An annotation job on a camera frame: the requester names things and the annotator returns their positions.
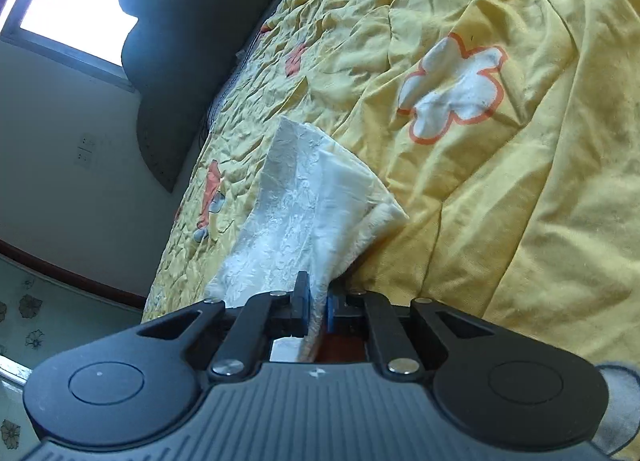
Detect white embossed pants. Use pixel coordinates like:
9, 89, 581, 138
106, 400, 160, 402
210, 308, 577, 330
205, 117, 409, 363

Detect glass wardrobe sliding door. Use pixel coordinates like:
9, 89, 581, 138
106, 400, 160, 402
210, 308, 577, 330
0, 252, 144, 461

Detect yellow floral quilt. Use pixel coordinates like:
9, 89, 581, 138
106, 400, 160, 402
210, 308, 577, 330
143, 0, 639, 460

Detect dark scalloped headboard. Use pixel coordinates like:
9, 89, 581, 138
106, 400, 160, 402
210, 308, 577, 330
119, 0, 273, 191

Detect bright window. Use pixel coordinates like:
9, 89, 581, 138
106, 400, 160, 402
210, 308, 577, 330
1, 0, 138, 90

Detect white wall socket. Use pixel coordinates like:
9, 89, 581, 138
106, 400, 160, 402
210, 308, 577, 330
74, 132, 96, 168

